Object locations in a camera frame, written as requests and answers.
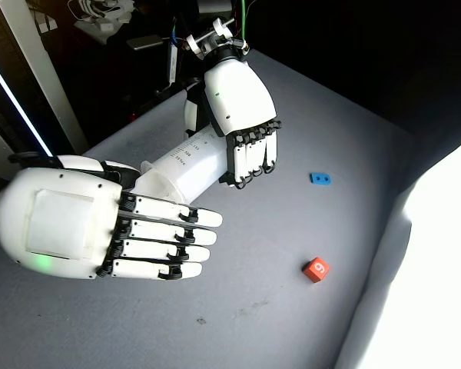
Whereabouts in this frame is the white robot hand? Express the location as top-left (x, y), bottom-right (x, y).
top-left (183, 58), bottom-right (284, 191)
top-left (0, 151), bottom-right (224, 281)

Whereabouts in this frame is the large white plastic syringe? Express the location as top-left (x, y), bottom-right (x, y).
top-left (130, 125), bottom-right (235, 205)

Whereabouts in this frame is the silver flat phone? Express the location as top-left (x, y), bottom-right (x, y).
top-left (126, 34), bottom-right (164, 52)

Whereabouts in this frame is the bright LED light strip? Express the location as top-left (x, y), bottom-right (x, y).
top-left (0, 48), bottom-right (54, 158)

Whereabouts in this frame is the grey table cloth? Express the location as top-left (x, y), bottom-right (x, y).
top-left (0, 48), bottom-right (415, 369)

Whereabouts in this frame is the red number block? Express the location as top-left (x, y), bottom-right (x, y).
top-left (302, 256), bottom-right (330, 284)

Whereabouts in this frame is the white backdrop board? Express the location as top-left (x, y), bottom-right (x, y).
top-left (332, 134), bottom-right (461, 369)

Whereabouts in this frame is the green cable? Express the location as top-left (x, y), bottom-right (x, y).
top-left (239, 0), bottom-right (249, 44)

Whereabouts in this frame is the white vertical post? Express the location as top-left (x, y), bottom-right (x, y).
top-left (0, 0), bottom-right (90, 155)

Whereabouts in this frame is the white cable bundle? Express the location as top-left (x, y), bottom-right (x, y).
top-left (68, 0), bottom-right (136, 46)

